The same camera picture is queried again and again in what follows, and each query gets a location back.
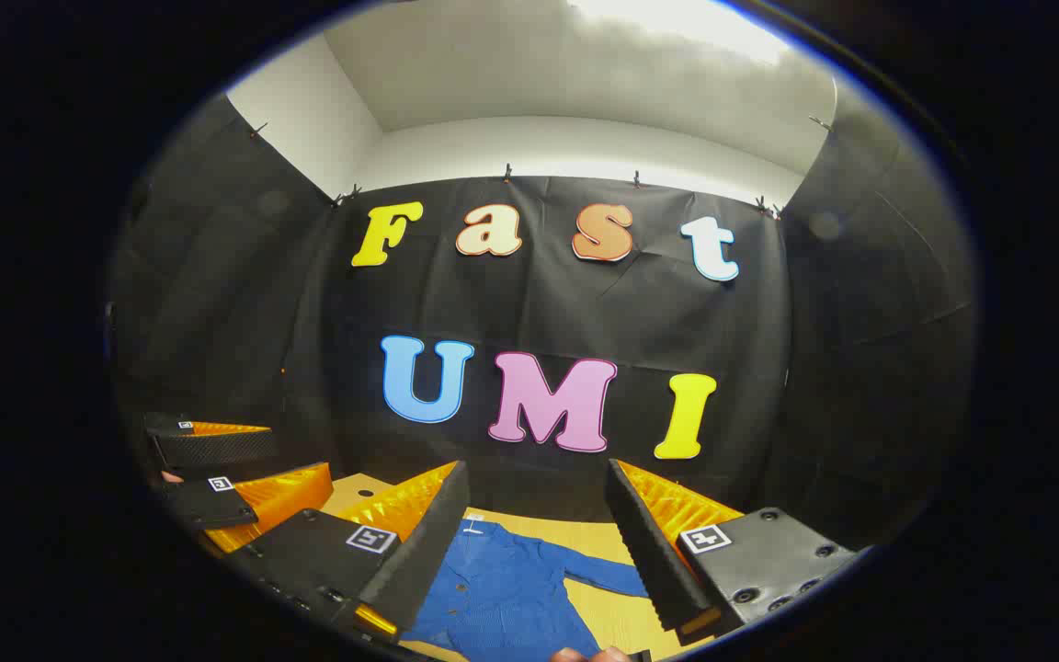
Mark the row of black cloth clips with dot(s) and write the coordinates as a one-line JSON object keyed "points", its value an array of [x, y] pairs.
{"points": [[507, 173]]}

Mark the blue button-up jacket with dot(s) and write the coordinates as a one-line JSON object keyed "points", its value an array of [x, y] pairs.
{"points": [[511, 588]]}

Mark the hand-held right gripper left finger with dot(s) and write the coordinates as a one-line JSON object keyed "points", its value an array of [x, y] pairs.
{"points": [[433, 542]]}

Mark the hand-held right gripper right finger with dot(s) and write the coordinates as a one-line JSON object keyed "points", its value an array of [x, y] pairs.
{"points": [[654, 552]]}

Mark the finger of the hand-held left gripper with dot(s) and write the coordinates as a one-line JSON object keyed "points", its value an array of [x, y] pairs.
{"points": [[208, 506], [217, 449]]}

